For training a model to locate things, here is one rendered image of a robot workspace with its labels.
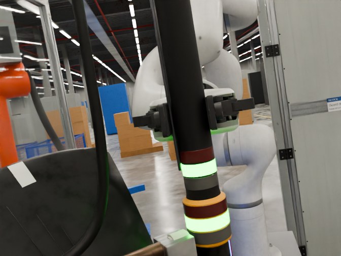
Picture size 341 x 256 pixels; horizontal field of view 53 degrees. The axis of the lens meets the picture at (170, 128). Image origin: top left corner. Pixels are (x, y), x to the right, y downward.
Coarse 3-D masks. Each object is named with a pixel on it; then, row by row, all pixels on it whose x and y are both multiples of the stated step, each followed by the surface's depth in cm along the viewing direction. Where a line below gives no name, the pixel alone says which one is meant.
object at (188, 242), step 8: (168, 232) 33; (160, 240) 32; (168, 240) 32; (176, 240) 31; (184, 240) 31; (192, 240) 31; (168, 248) 30; (176, 248) 31; (184, 248) 31; (192, 248) 31
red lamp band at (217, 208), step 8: (224, 200) 33; (184, 208) 33; (192, 208) 32; (200, 208) 32; (208, 208) 32; (216, 208) 32; (224, 208) 32; (192, 216) 32; (200, 216) 32; (208, 216) 32
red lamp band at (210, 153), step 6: (198, 150) 32; (204, 150) 32; (210, 150) 32; (180, 156) 33; (186, 156) 32; (192, 156) 32; (198, 156) 32; (204, 156) 32; (210, 156) 32; (186, 162) 32; (192, 162) 32; (198, 162) 32
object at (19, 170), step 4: (16, 164) 38; (20, 164) 38; (12, 168) 37; (16, 168) 38; (20, 168) 38; (24, 168) 38; (12, 172) 37; (16, 172) 37; (20, 172) 37; (24, 172) 37; (28, 172) 38; (16, 176) 37; (20, 176) 37; (24, 176) 37; (28, 176) 37; (32, 176) 37; (20, 180) 37; (24, 180) 37; (28, 180) 37; (32, 180) 37; (20, 184) 36; (24, 184) 36; (28, 184) 37
